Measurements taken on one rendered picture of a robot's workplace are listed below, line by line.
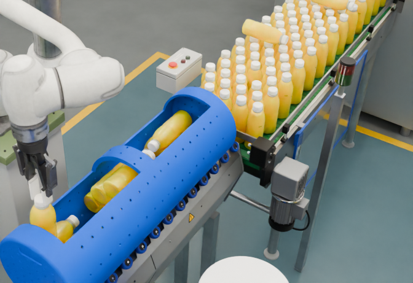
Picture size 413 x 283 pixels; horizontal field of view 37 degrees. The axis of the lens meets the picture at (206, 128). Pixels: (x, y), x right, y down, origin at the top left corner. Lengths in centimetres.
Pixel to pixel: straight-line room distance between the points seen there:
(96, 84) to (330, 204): 233
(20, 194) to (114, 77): 107
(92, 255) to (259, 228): 178
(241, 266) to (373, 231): 174
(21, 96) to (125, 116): 264
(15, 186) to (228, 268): 94
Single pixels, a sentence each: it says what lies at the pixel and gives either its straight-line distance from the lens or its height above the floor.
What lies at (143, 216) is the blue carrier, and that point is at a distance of 184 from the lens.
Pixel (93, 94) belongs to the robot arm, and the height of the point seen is 163.
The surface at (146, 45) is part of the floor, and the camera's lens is 478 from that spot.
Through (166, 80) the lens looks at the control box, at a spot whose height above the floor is 106.
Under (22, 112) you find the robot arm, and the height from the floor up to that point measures 162.
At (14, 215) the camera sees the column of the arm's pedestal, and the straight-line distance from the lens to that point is 251.
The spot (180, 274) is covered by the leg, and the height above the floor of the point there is 16.
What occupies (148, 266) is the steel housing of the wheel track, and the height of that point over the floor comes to 88.
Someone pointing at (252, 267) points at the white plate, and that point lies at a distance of 187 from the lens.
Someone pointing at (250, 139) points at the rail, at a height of 97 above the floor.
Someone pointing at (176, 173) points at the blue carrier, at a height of 117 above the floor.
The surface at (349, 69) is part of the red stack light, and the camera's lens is 239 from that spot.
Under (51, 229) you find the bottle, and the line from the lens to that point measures 177.
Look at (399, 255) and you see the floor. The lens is 345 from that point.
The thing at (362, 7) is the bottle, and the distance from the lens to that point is 327.
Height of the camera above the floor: 250
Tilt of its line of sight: 39 degrees down
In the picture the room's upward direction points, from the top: 4 degrees clockwise
